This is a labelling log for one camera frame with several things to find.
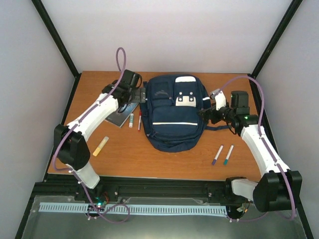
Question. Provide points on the purple capped white marker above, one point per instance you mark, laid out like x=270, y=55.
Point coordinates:
x=217, y=155

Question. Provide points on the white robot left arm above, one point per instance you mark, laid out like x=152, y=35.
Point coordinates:
x=70, y=141

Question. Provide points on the dark blue Wuthering Heights book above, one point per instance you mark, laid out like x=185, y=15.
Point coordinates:
x=119, y=117

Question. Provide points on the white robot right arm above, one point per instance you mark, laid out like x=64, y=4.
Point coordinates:
x=279, y=186

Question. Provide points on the green capped white marker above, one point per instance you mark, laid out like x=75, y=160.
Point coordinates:
x=228, y=154

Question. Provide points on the black frame post left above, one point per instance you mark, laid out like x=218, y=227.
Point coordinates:
x=40, y=8

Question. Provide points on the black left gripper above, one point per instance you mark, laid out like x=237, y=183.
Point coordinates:
x=141, y=97

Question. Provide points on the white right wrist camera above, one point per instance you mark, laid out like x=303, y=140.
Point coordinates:
x=219, y=97

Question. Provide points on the black frame post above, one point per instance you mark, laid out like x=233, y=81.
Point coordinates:
x=286, y=19
x=40, y=8

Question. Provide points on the yellow highlighter pen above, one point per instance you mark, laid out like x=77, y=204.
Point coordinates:
x=100, y=146

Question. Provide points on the black frame post right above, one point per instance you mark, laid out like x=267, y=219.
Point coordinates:
x=286, y=19

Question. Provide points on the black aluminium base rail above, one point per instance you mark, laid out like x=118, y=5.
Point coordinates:
x=115, y=188

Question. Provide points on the red capped white marker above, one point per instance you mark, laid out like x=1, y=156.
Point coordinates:
x=140, y=121

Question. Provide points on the white green glue stick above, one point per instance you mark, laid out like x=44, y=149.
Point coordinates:
x=131, y=120

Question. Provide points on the light blue slotted cable duct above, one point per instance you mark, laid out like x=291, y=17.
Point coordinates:
x=139, y=210

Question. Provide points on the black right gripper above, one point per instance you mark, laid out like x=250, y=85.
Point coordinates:
x=207, y=116

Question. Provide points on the navy blue student backpack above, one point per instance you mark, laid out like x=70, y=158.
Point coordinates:
x=170, y=113

